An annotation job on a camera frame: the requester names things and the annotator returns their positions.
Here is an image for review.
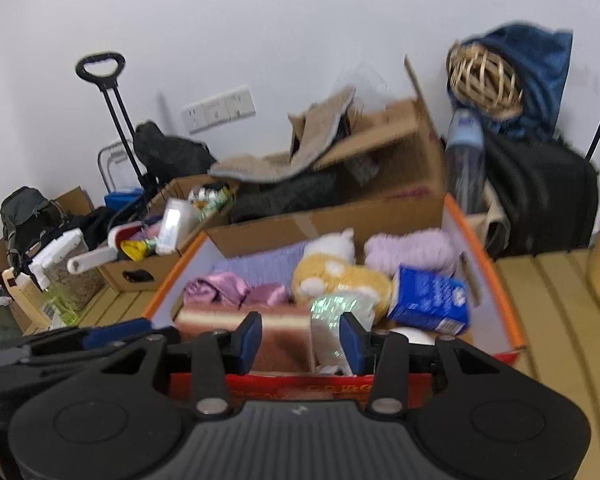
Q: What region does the black suitcase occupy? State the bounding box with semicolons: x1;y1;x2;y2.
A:
484;131;600;257

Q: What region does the black bag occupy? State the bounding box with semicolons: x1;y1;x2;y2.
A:
132;120;218;187

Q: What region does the blue box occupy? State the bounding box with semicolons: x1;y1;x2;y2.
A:
103;186;147;214

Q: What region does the clear crinkled plastic bag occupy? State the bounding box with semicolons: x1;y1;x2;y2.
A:
309;293;377;377

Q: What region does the yellow packet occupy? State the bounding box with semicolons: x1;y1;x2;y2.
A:
119;238;157;262

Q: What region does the beige carton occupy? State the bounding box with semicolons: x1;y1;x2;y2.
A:
0;266;49;332

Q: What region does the yellow and white plush toy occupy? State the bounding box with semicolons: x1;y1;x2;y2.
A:
291;227;394;322

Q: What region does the pink satin scrunchie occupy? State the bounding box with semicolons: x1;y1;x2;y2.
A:
181;270;289;311

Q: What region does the small cardboard tray box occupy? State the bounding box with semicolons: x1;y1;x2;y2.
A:
99;175;239;294

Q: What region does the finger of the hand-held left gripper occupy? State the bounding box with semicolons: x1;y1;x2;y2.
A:
80;317;157;351
147;326;182;349

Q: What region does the blue tissue pack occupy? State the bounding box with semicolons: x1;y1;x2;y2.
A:
386;264;472;337

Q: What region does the clear food container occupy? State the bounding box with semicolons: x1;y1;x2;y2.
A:
29;229;107;312

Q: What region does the wicker ball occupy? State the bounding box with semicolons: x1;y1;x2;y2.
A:
446;41;525;122

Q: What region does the white round sponge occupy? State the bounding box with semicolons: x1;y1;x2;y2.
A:
389;326;439;347

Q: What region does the large brown cardboard box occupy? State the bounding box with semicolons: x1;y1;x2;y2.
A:
204;54;449;262

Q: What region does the green spray bottle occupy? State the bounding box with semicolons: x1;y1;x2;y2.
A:
29;259;79;327

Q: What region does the white folding stool frame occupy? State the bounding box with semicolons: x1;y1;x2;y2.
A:
97;140;137;197

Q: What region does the dark blue cloth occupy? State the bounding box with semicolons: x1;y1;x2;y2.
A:
446;21;575;142

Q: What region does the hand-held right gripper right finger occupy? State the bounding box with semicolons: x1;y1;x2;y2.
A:
338;312;482;418

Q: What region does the brown and pink sponge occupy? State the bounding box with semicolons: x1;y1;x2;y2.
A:
173;302;318;374

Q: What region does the white and red lint roller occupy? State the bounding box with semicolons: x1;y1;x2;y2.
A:
66;224;142;274

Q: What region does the red cardboard box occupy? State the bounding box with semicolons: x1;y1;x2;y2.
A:
141;194;527;409

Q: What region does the beige tote bag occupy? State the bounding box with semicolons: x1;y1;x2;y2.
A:
466;181;509;257

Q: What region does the open cardboard box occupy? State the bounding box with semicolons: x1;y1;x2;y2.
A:
0;186;97;262

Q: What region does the black trolley handle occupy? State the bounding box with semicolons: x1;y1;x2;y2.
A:
75;51;154;197

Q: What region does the purple woven pouch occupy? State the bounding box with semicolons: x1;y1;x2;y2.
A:
211;243;307;287

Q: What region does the white wall socket strip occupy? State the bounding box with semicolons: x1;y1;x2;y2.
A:
181;87;257;134

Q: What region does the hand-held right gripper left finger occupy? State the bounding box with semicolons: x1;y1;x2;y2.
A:
99;311;264;418

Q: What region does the blue-capped water bottle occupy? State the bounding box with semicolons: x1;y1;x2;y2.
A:
444;107;487;214

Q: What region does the dark green backpack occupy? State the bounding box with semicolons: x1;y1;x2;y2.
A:
0;186;67;257

